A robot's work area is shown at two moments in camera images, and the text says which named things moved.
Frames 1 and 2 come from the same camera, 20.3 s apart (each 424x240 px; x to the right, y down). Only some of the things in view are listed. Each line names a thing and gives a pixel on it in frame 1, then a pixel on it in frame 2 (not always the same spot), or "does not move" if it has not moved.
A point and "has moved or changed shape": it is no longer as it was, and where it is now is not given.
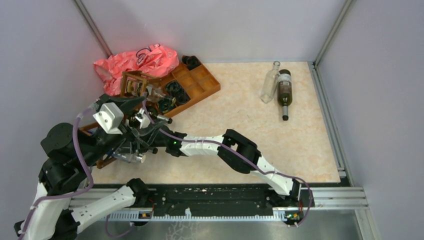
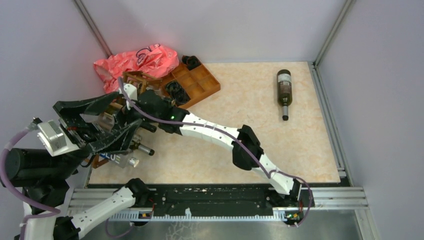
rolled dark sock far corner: [191, 62] does not move
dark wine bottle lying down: [285, 92] does not move
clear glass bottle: [268, 89] has moved or changed shape
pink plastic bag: [157, 59] does not move
